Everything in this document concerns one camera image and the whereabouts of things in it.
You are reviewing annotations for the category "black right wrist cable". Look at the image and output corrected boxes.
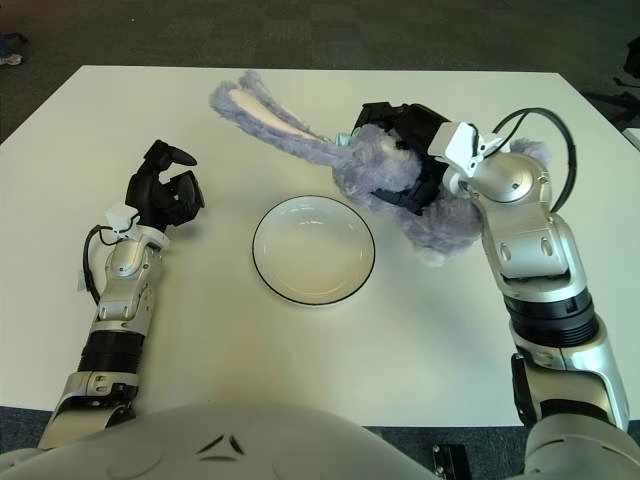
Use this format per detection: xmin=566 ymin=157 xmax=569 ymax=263
xmin=492 ymin=105 xmax=581 ymax=211

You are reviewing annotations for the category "purple plush bunny doll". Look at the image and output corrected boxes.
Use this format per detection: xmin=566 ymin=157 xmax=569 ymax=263
xmin=208 ymin=69 xmax=551 ymax=267

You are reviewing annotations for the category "black device on floor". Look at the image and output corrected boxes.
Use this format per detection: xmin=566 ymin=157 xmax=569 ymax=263
xmin=432 ymin=443 xmax=471 ymax=480

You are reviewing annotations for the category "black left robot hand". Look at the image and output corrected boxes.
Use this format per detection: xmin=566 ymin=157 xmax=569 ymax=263
xmin=123 ymin=139 xmax=206 ymax=234

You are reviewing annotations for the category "black bag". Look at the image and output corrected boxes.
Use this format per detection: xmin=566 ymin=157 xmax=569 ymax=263
xmin=624 ymin=39 xmax=640 ymax=79

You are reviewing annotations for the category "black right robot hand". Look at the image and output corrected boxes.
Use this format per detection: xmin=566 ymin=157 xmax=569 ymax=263
xmin=353 ymin=101 xmax=454 ymax=217

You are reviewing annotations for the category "grey robot torso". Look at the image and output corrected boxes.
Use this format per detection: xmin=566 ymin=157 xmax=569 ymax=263
xmin=0 ymin=401 xmax=436 ymax=480

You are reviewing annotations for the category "black tripod stand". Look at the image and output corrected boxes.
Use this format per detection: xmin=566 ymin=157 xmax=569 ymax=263
xmin=584 ymin=74 xmax=640 ymax=126

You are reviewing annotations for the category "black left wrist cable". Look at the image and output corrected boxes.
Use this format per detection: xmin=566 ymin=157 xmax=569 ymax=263
xmin=82 ymin=225 xmax=119 ymax=304

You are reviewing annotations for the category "white right wrist connector box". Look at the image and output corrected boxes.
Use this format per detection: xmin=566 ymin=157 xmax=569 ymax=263
xmin=427 ymin=121 xmax=511 ymax=179

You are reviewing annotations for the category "white plate with black rim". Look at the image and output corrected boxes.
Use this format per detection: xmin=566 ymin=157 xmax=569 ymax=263
xmin=251 ymin=195 xmax=377 ymax=307

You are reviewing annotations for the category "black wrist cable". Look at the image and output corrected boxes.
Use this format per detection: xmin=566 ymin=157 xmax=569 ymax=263
xmin=492 ymin=105 xmax=581 ymax=211
xmin=82 ymin=225 xmax=119 ymax=304

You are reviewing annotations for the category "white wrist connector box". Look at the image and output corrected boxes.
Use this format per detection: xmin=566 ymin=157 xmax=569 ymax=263
xmin=427 ymin=121 xmax=511 ymax=179
xmin=104 ymin=202 xmax=141 ymax=239

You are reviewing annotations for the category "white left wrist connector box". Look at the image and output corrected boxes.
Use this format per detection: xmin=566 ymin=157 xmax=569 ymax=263
xmin=104 ymin=202 xmax=141 ymax=239

